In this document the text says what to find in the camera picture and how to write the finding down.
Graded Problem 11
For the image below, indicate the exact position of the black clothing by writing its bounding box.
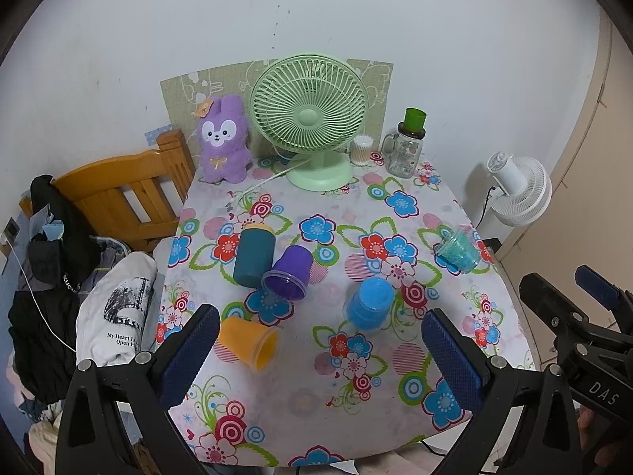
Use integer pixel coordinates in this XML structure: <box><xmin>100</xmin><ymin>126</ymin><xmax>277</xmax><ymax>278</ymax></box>
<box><xmin>7</xmin><ymin>174</ymin><xmax>106</xmax><ymax>397</ymax></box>

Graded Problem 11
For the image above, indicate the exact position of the purple plush bunny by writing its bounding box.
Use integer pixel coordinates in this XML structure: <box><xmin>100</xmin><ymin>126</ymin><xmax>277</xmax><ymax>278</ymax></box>
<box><xmin>197</xmin><ymin>95</ymin><xmax>252</xmax><ymax>185</ymax></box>

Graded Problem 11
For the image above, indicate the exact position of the floral tablecloth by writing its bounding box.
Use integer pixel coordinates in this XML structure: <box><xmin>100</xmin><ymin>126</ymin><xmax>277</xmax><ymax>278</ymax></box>
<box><xmin>153</xmin><ymin>151</ymin><xmax>533</xmax><ymax>471</ymax></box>

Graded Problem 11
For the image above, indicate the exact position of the plaid cloth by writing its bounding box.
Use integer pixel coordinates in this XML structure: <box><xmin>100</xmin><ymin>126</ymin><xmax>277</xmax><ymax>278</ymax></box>
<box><xmin>89</xmin><ymin>236</ymin><xmax>133</xmax><ymax>279</ymax></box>

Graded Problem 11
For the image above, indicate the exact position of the cotton swab container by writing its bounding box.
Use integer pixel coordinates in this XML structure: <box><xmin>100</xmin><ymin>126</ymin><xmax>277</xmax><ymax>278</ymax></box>
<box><xmin>349</xmin><ymin>135</ymin><xmax>376</xmax><ymax>166</ymax></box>

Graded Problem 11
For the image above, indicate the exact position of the blue wall tape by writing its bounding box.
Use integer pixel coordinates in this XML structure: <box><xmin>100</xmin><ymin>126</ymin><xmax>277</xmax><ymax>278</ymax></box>
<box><xmin>142</xmin><ymin>125</ymin><xmax>174</xmax><ymax>146</ymax></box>

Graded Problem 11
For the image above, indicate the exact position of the white fan cable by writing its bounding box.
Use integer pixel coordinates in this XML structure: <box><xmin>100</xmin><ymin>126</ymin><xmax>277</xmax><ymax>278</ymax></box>
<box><xmin>226</xmin><ymin>165</ymin><xmax>298</xmax><ymax>209</ymax></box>

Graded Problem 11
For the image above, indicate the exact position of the wooden chair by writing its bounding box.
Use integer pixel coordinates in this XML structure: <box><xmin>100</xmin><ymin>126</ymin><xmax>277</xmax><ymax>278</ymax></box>
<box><xmin>51</xmin><ymin>129</ymin><xmax>197</xmax><ymax>254</ymax></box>

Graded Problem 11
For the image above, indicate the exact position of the wall socket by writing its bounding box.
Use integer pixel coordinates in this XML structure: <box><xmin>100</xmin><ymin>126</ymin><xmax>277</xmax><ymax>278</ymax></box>
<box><xmin>2</xmin><ymin>218</ymin><xmax>21</xmax><ymax>259</ymax></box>

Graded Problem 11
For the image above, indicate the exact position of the white standing fan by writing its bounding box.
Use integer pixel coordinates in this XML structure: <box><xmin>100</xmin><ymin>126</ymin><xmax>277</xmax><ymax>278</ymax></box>
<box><xmin>477</xmin><ymin>152</ymin><xmax>553</xmax><ymax>239</ymax></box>

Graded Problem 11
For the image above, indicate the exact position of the orange cup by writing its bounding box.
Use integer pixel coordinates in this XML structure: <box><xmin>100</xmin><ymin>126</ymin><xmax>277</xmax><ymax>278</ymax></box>
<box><xmin>216</xmin><ymin>317</ymin><xmax>279</xmax><ymax>372</ymax></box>

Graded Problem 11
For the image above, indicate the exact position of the white charging cable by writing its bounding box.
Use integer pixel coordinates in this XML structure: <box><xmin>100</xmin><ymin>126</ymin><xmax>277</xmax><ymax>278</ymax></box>
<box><xmin>4</xmin><ymin>241</ymin><xmax>78</xmax><ymax>355</ymax></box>

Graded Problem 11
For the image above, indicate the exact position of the white printed shirt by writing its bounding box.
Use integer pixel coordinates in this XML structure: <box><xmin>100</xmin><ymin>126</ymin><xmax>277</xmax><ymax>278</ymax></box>
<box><xmin>75</xmin><ymin>251</ymin><xmax>159</xmax><ymax>368</ymax></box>

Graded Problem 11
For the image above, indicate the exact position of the patterned wall sheet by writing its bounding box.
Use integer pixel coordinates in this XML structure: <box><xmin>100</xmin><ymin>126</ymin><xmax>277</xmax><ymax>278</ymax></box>
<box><xmin>159</xmin><ymin>56</ymin><xmax>395</xmax><ymax>160</ymax></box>

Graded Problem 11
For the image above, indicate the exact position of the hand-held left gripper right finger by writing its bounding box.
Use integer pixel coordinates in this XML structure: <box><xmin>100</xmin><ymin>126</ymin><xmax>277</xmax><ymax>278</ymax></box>
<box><xmin>420</xmin><ymin>308</ymin><xmax>580</xmax><ymax>475</ymax></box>

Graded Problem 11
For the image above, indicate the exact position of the green desk fan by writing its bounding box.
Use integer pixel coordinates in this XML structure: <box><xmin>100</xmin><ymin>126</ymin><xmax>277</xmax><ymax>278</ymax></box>
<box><xmin>250</xmin><ymin>53</ymin><xmax>370</xmax><ymax>192</ymax></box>

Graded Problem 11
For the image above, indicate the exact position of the clear teal cup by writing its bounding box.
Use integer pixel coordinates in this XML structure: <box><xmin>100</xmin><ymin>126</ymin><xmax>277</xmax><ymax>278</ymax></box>
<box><xmin>434</xmin><ymin>228</ymin><xmax>482</xmax><ymax>274</ymax></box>

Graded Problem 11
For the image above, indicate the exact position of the purple cup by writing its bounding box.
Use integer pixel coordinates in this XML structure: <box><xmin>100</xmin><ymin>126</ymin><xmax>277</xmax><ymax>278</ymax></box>
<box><xmin>261</xmin><ymin>245</ymin><xmax>315</xmax><ymax>303</ymax></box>

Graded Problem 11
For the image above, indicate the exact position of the glass jar mug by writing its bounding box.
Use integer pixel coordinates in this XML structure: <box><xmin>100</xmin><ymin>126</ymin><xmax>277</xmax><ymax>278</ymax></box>
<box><xmin>381</xmin><ymin>126</ymin><xmax>426</xmax><ymax>178</ymax></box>

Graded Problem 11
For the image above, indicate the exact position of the dark teal cup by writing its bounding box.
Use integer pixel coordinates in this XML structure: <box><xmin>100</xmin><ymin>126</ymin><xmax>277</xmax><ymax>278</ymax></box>
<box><xmin>233</xmin><ymin>226</ymin><xmax>276</xmax><ymax>288</ymax></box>

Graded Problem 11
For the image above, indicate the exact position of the person's right hand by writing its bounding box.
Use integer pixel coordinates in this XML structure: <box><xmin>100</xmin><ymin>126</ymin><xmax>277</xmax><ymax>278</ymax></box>
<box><xmin>578</xmin><ymin>405</ymin><xmax>620</xmax><ymax>467</ymax></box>

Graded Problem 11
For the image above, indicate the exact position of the green cup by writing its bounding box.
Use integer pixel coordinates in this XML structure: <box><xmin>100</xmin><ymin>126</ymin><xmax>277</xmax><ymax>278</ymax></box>
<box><xmin>401</xmin><ymin>107</ymin><xmax>428</xmax><ymax>132</ymax></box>

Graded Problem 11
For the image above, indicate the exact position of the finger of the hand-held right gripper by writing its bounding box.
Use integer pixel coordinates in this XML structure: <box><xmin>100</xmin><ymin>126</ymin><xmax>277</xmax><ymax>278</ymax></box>
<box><xmin>519</xmin><ymin>272</ymin><xmax>595</xmax><ymax>340</ymax></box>
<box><xmin>575</xmin><ymin>265</ymin><xmax>633</xmax><ymax>318</ymax></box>

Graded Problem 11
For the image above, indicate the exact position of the beige wooden door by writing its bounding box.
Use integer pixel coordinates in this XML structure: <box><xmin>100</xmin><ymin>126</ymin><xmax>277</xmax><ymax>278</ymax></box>
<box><xmin>495</xmin><ymin>10</ymin><xmax>633</xmax><ymax>364</ymax></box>

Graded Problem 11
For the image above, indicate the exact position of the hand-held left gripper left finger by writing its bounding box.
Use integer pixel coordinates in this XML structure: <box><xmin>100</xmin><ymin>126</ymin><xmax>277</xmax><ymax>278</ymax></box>
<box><xmin>54</xmin><ymin>304</ymin><xmax>221</xmax><ymax>475</ymax></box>

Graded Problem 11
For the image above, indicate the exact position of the blue cup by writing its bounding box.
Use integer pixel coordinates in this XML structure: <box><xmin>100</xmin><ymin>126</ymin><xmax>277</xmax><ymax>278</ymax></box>
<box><xmin>343</xmin><ymin>277</ymin><xmax>396</xmax><ymax>332</ymax></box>

